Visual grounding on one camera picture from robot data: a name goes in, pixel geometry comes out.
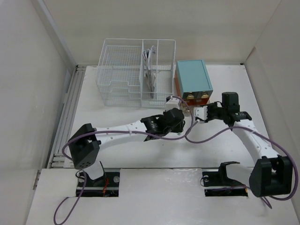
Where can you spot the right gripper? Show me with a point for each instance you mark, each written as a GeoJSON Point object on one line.
{"type": "Point", "coordinates": [209, 106]}

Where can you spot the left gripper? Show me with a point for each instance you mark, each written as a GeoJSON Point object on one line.
{"type": "Point", "coordinates": [178, 129]}

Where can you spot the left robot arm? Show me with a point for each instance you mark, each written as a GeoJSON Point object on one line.
{"type": "Point", "coordinates": [86, 143]}

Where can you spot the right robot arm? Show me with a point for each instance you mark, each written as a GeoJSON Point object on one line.
{"type": "Point", "coordinates": [273, 175]}

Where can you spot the teal orange drawer box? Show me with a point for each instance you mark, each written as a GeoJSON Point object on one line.
{"type": "Point", "coordinates": [192, 82]}

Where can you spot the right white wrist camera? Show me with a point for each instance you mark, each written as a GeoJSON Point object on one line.
{"type": "Point", "coordinates": [201, 114]}

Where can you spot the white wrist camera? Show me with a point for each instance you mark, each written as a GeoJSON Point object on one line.
{"type": "Point", "coordinates": [201, 114]}
{"type": "Point", "coordinates": [172, 102]}

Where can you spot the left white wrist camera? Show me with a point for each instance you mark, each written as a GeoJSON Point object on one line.
{"type": "Point", "coordinates": [172, 102]}

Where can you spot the white wire desk organizer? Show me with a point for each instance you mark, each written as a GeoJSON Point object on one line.
{"type": "Point", "coordinates": [120, 76]}

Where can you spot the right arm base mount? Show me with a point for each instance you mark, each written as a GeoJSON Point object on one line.
{"type": "Point", "coordinates": [226, 180]}

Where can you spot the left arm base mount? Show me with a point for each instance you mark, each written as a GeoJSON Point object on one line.
{"type": "Point", "coordinates": [96, 181]}

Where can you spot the aluminium rail left side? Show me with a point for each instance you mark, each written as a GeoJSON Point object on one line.
{"type": "Point", "coordinates": [66, 119]}

